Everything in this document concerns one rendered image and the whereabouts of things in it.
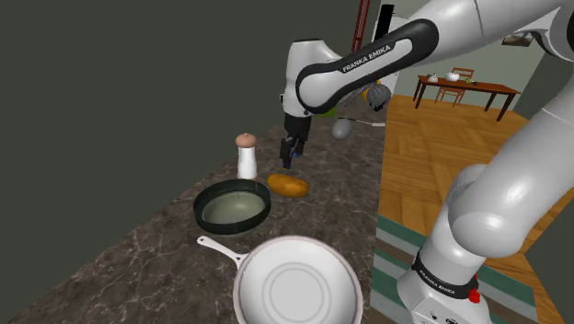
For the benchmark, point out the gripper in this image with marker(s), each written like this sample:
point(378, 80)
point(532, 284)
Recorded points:
point(297, 126)

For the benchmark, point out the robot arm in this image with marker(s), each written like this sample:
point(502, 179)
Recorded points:
point(498, 202)

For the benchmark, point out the brown potato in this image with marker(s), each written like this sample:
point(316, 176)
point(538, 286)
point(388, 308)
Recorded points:
point(288, 185)

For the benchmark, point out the white pepper mill brown cap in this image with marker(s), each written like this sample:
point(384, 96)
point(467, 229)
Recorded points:
point(246, 157)

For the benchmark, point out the green thing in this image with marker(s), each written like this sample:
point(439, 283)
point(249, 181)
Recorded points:
point(327, 113)

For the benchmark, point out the grey ladle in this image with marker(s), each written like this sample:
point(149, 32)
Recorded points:
point(341, 129)

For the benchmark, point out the yellow round thing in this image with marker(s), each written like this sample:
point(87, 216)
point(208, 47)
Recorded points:
point(366, 93)

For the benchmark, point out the black round pan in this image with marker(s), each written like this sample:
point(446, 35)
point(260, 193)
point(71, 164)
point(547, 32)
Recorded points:
point(215, 224)

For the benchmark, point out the white frying pan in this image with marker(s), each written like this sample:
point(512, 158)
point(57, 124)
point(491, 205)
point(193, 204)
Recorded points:
point(296, 287)

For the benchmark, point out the green grey striped rug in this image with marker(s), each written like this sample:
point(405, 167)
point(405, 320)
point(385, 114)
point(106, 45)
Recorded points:
point(390, 278)

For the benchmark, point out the brown wooden chair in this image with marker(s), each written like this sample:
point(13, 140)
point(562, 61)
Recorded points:
point(450, 93)

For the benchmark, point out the brown dining table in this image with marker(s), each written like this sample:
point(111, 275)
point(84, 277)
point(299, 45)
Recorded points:
point(475, 85)

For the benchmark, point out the red ladder-like frame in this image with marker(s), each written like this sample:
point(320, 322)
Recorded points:
point(360, 24)

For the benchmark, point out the wall picture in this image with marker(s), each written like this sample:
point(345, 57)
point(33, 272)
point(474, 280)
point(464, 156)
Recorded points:
point(517, 39)

